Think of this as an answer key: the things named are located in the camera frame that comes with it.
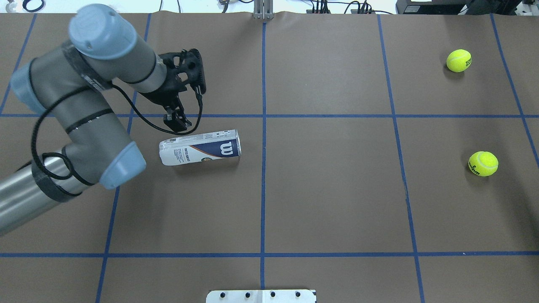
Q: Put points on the yellow Roland Garros tennis ball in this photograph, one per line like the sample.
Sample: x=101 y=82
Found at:
x=483 y=163

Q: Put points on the white camera mast base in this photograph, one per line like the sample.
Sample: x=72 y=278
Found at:
x=262 y=296

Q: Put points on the white blue tennis ball can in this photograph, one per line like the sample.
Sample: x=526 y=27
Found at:
x=199 y=148

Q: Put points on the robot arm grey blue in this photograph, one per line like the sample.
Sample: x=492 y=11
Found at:
x=78 y=140

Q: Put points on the yellow tennis ball far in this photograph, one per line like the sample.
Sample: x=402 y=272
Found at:
x=458 y=60

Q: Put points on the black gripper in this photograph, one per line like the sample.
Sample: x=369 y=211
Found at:
x=161 y=95

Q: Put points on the aluminium frame post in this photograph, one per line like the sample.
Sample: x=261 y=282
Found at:
x=263 y=9

